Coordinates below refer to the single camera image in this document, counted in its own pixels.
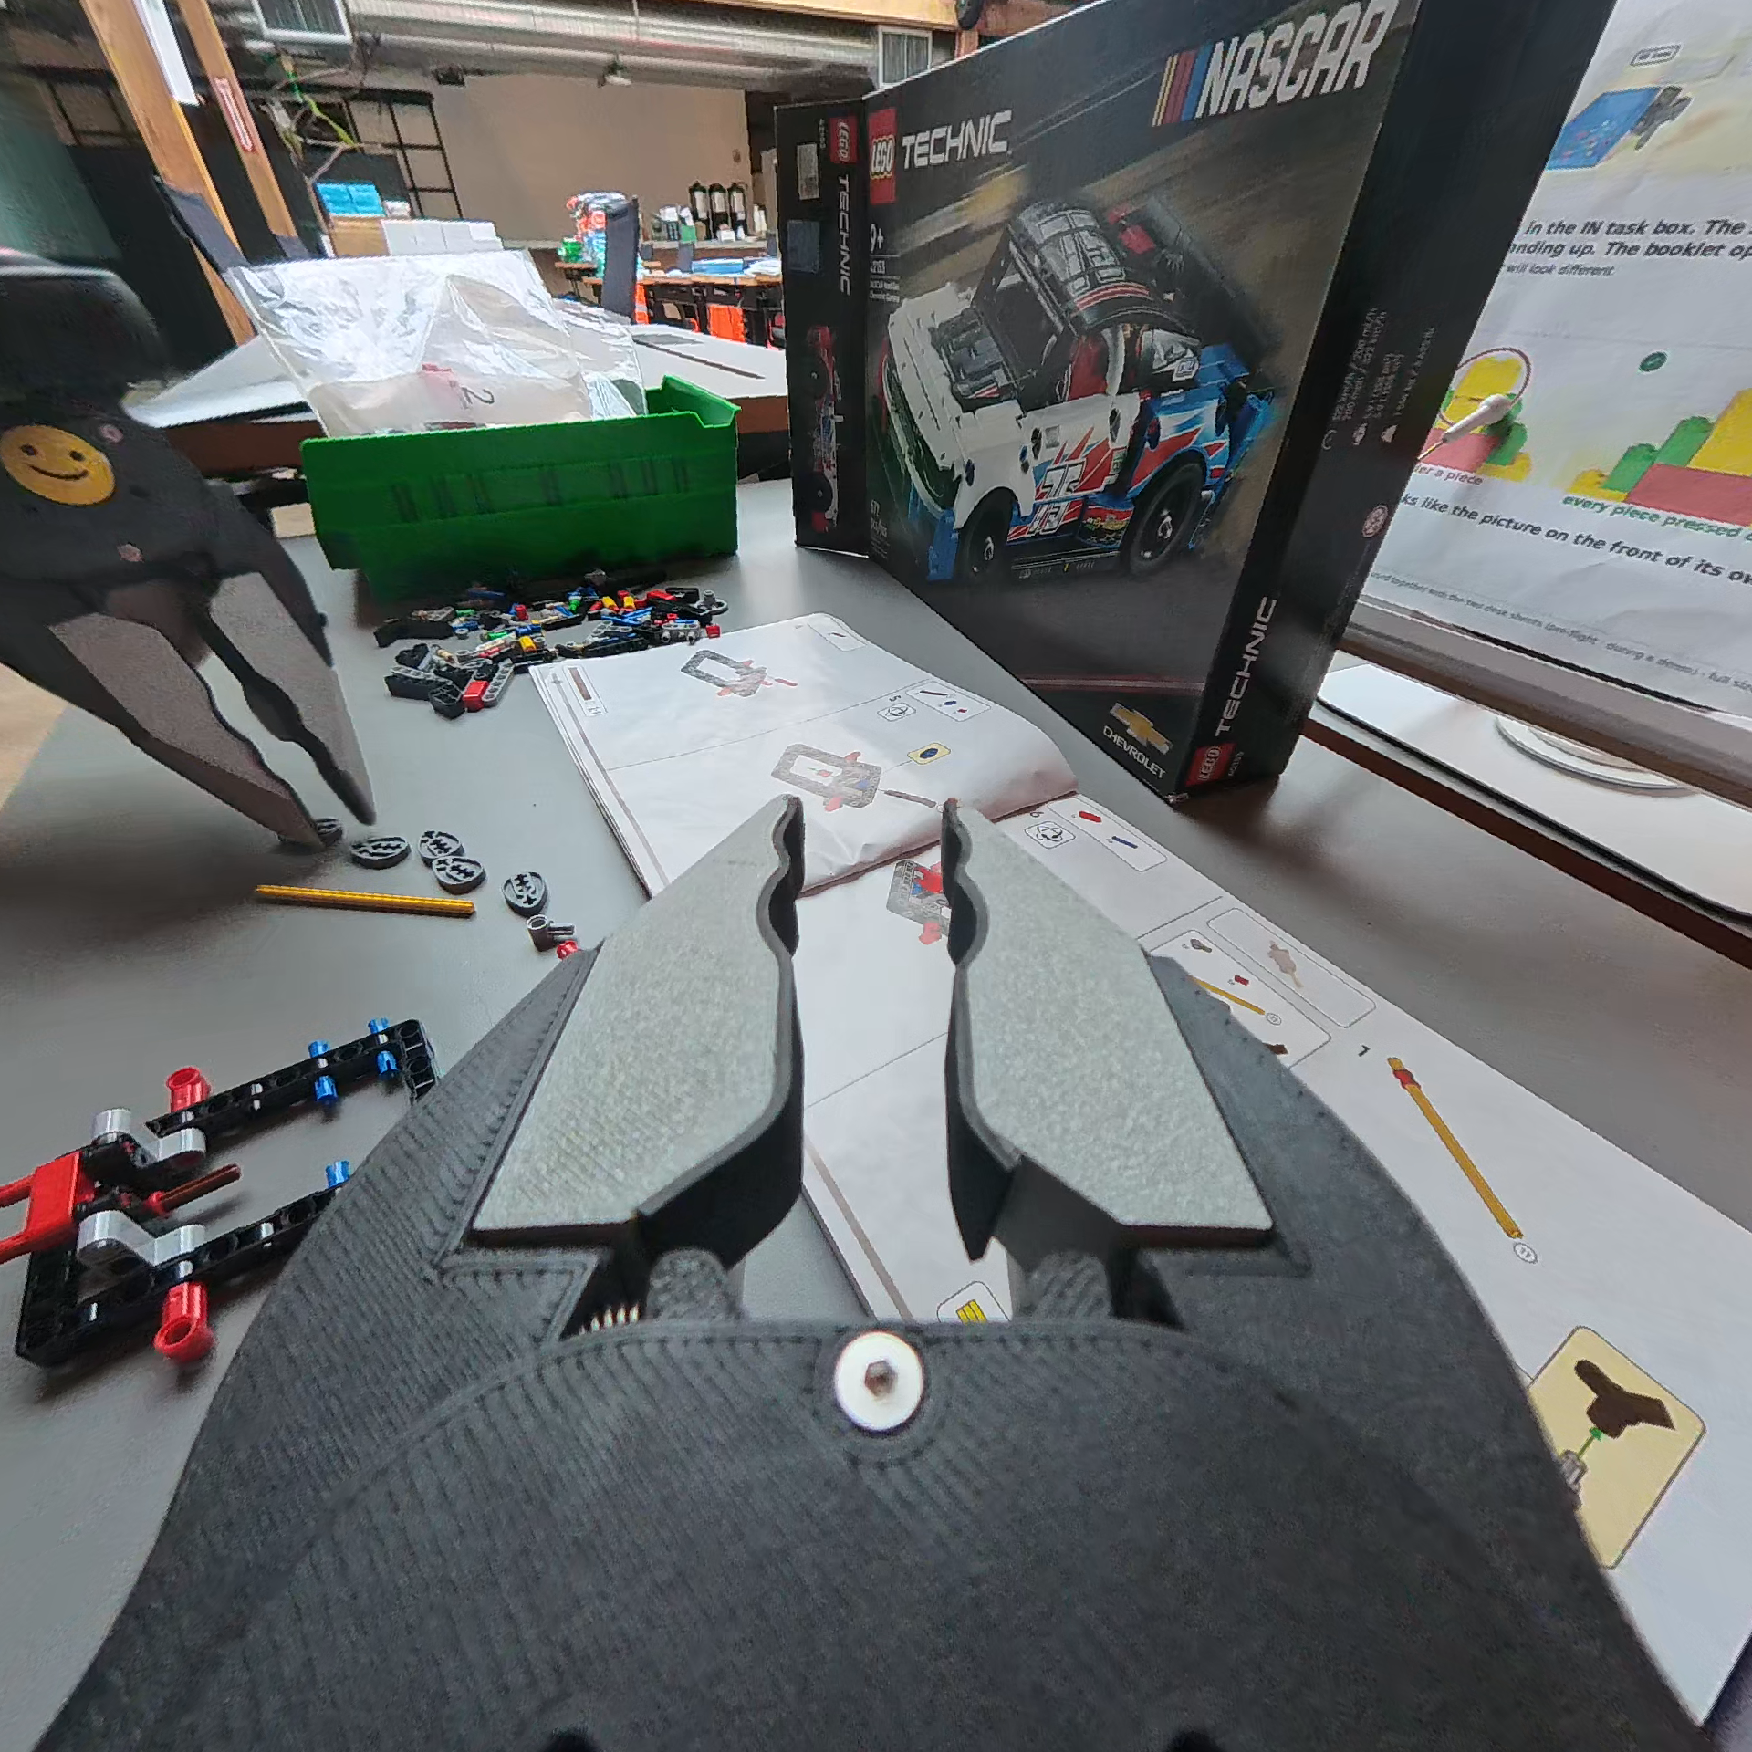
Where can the green plastic bin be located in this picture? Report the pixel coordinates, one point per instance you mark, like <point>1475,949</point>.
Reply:
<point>519,506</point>

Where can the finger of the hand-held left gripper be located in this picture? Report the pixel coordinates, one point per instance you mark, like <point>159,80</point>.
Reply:
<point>283,657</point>
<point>151,684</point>

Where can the black race car box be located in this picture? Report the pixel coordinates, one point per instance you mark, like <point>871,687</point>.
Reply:
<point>1096,616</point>

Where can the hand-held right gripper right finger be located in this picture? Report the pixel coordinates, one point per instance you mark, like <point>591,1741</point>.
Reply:
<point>1096,1081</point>

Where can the long yellow axle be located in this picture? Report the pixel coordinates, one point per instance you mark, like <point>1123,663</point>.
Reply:
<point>364,900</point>

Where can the white instruction booklet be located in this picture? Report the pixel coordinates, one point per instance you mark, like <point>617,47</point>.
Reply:
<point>890,657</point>

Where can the white background table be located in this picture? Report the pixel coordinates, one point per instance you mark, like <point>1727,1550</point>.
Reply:
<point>711,363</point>

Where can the computer monitor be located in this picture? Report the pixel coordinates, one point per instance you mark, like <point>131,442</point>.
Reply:
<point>1615,411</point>

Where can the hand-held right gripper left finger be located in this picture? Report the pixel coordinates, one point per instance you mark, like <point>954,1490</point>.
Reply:
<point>657,1081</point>

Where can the small grey pin connector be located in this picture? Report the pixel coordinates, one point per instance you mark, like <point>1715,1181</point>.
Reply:
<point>545,931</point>

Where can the wooden pillar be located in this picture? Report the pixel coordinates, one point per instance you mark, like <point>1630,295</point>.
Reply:
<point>151,111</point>

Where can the pile of plastic building pieces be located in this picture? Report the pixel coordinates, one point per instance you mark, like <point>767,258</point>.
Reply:
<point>468,684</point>

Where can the clear plastic parts bag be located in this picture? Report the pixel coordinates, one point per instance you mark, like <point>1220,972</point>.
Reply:
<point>413,344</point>

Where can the cluttered background workbench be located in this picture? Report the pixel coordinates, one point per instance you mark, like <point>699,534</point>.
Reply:
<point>711,295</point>

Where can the black office chair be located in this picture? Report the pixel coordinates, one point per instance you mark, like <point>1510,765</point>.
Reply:
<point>615,262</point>

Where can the black frame assembly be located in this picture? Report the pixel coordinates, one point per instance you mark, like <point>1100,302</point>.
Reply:
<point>50,1191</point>

